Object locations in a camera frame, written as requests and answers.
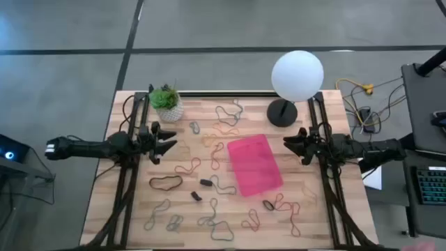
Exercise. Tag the potted plant patterned pot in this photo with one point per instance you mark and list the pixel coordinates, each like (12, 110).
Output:
(170, 111)

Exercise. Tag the dark grey desk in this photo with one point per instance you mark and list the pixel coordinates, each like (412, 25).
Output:
(425, 104)
(428, 219)

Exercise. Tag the backlit computer keyboard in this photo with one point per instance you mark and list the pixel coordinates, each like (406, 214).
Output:
(433, 186)

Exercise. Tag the yellow rubber band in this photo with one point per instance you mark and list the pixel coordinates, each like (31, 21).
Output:
(188, 153)
(226, 132)
(205, 141)

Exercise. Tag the black computer blue light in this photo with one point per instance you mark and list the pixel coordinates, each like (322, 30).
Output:
(14, 150)

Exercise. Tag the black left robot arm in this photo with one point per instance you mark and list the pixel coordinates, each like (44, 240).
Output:
(90, 148)

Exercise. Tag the thick black rubber band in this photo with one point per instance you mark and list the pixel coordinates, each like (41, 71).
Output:
(196, 196)
(206, 182)

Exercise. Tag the black pole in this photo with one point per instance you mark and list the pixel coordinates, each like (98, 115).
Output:
(432, 62)

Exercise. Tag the large teal rubber band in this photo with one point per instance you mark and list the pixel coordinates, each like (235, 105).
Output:
(230, 125)

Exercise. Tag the white globe table lamp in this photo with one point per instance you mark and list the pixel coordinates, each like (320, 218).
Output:
(296, 75)

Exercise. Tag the pink translucent plastic bin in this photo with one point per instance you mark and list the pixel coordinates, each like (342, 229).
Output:
(254, 164)

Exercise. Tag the long red rubber band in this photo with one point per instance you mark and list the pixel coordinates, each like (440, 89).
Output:
(284, 208)

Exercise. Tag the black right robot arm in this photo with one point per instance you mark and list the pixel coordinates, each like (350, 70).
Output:
(376, 150)

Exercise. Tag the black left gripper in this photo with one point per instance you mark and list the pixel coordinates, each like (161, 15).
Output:
(151, 143)

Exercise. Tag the white paper sheet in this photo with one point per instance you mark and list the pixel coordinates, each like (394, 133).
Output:
(374, 179)

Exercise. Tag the small teal rubber band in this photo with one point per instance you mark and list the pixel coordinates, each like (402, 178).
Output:
(192, 126)

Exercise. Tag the black power adapter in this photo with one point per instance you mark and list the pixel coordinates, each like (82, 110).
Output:
(367, 120)

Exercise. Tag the dark brown rubber band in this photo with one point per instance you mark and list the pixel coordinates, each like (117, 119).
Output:
(163, 189)

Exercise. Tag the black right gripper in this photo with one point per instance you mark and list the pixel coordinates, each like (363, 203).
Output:
(317, 145)

